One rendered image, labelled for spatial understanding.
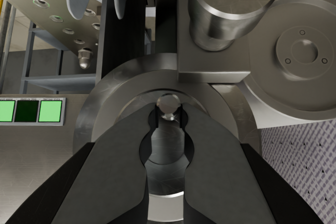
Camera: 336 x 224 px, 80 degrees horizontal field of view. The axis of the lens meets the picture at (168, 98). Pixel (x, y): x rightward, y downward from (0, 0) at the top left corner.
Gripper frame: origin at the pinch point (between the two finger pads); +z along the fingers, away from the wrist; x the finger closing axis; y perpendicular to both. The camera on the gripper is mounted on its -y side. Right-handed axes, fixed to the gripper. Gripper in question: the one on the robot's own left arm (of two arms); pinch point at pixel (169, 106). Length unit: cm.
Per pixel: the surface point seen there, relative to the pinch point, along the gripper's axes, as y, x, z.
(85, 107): 2.1, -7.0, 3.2
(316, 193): 15.1, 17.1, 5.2
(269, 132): 16.6, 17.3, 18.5
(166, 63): -0.8, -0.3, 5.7
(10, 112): 20, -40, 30
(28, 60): 56, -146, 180
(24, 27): 33, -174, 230
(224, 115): 2.3, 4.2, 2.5
